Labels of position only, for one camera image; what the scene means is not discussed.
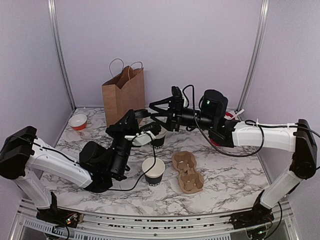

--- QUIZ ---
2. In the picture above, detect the stack of paper cups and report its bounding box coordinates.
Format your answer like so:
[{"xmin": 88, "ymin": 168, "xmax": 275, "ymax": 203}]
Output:
[{"xmin": 153, "ymin": 127, "xmax": 167, "ymax": 149}]

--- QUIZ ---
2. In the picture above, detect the right aluminium frame post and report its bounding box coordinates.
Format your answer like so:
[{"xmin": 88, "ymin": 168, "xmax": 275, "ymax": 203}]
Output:
[{"xmin": 236, "ymin": 0, "xmax": 270, "ymax": 111}]

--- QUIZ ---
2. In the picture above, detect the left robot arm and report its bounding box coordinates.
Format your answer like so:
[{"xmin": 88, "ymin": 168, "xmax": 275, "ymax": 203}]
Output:
[{"xmin": 0, "ymin": 109, "xmax": 161, "ymax": 228}]

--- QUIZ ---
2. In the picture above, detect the black paper coffee cup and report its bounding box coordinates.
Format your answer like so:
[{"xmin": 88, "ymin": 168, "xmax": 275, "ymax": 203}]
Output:
[{"xmin": 142, "ymin": 157, "xmax": 166, "ymax": 187}]

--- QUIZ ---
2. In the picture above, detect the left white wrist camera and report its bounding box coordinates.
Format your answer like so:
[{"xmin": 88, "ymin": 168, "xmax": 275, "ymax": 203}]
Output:
[{"xmin": 124, "ymin": 131, "xmax": 156, "ymax": 147}]

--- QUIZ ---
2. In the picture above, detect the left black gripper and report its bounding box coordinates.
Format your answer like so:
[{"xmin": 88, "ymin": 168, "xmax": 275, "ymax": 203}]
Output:
[{"xmin": 106, "ymin": 109, "xmax": 140, "ymax": 179}]

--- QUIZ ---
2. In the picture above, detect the aluminium frame post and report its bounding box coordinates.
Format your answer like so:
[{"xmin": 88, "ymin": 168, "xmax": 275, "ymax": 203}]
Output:
[
  {"xmin": 47, "ymin": 0, "xmax": 77, "ymax": 112},
  {"xmin": 236, "ymin": 0, "xmax": 270, "ymax": 111}
]

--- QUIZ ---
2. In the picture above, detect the cardboard cup carrier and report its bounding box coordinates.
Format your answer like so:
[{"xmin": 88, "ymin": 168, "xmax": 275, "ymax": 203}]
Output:
[{"xmin": 172, "ymin": 151, "xmax": 204, "ymax": 194}]

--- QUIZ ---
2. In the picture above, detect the black plastic cup lid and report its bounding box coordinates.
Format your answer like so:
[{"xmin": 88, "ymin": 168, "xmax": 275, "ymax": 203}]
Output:
[{"xmin": 134, "ymin": 108, "xmax": 151, "ymax": 120}]

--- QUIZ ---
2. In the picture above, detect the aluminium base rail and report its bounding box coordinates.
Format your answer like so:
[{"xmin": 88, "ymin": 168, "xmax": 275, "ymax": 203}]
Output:
[{"xmin": 8, "ymin": 199, "xmax": 301, "ymax": 240}]

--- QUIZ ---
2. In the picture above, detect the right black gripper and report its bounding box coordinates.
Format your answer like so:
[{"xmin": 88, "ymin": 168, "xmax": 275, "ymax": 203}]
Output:
[{"xmin": 149, "ymin": 96, "xmax": 216, "ymax": 132}]

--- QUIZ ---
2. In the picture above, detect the orange white bowl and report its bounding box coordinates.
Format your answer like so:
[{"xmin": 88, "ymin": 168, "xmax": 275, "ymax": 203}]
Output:
[{"xmin": 68, "ymin": 114, "xmax": 88, "ymax": 131}]

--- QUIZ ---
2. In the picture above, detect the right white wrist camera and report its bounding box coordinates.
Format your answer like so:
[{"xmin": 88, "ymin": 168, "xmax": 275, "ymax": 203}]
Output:
[{"xmin": 179, "ymin": 88, "xmax": 190, "ymax": 108}]

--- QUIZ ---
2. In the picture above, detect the red cylindrical container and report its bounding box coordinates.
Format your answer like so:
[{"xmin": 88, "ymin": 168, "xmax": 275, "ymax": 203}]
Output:
[{"xmin": 209, "ymin": 112, "xmax": 238, "ymax": 148}]

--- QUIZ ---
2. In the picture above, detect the left aluminium frame post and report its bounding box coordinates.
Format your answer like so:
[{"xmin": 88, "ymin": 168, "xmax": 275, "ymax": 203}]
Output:
[{"xmin": 47, "ymin": 0, "xmax": 77, "ymax": 112}]

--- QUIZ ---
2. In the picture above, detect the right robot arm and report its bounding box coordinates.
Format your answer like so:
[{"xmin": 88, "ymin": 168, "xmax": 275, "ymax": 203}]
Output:
[{"xmin": 149, "ymin": 86, "xmax": 319, "ymax": 229}]

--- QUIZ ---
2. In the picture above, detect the brown paper bag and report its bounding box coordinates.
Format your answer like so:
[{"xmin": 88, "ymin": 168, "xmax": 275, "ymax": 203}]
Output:
[{"xmin": 101, "ymin": 65, "xmax": 146, "ymax": 126}]

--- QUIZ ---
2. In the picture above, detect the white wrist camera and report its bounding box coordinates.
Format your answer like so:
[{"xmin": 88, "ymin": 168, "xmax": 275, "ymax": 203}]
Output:
[
  {"xmin": 124, "ymin": 131, "xmax": 156, "ymax": 147},
  {"xmin": 179, "ymin": 88, "xmax": 190, "ymax": 108}
]

